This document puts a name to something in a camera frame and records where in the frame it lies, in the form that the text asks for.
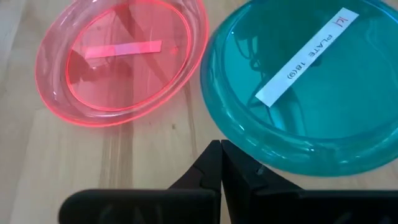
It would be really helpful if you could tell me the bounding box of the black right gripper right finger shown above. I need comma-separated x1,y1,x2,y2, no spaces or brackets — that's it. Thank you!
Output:
221,139,398,224

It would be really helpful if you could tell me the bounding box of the red transparent plastic plate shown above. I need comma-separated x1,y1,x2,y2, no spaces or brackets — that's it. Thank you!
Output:
34,0,210,128

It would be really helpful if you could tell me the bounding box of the teal transparent plastic plate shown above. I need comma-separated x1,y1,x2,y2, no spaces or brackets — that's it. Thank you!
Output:
200,0,398,177

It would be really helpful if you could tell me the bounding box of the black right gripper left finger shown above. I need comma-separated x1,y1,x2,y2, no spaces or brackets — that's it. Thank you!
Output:
58,139,222,224

